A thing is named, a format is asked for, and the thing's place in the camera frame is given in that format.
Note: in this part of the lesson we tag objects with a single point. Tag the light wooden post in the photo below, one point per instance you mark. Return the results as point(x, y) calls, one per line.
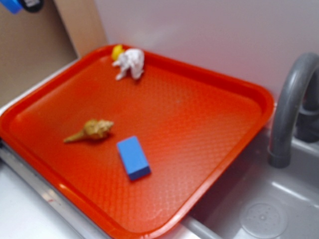
point(83, 25)

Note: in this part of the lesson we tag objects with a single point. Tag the yellow toy piece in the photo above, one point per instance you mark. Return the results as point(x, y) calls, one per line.
point(117, 51)

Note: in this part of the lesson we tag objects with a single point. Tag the blue plastic bottle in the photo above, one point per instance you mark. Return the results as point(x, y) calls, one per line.
point(12, 6)

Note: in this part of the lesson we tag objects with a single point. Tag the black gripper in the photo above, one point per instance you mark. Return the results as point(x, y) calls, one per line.
point(32, 5)

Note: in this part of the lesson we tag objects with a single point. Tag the red plastic tray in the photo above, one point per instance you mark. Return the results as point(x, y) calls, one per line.
point(191, 124)

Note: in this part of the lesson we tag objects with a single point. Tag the round sink drain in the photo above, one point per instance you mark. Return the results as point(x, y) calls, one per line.
point(263, 220)

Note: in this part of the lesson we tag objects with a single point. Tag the grey plastic sink basin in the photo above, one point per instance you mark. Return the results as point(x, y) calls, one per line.
point(295, 189)

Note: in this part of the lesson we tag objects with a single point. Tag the blue rectangular block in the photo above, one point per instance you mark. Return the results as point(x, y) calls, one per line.
point(133, 158)

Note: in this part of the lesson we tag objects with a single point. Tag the grey plastic faucet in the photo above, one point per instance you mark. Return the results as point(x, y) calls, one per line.
point(297, 112)

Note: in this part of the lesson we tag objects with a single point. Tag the tan conch seashell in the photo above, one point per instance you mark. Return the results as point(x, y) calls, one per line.
point(92, 130)

